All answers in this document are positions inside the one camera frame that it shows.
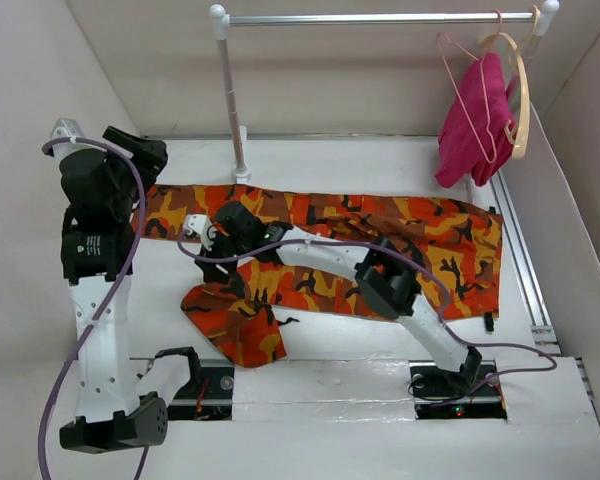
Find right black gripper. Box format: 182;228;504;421
195;226;250;285

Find beige plastic hanger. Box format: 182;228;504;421
479;5;541;160

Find magenta hanging garment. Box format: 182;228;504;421
435;53;516;188

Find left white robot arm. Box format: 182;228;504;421
52;126;203;454

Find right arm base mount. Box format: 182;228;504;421
407;360;508;421

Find aluminium side rail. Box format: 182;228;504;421
490;170;596;401

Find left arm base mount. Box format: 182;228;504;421
168;361;235;421

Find white and silver clothes rack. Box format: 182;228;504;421
209;0;562;184

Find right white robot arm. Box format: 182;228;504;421
184;202;482;395

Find orange camouflage trousers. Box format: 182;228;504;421
143;184;503;368

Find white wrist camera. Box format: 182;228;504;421
183;214;218;250
50;118;83;161

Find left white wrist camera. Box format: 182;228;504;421
50;118;83;161

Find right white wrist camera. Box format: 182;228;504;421
183;214;218;250

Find pink wire hanger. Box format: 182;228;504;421
436;32;510;167

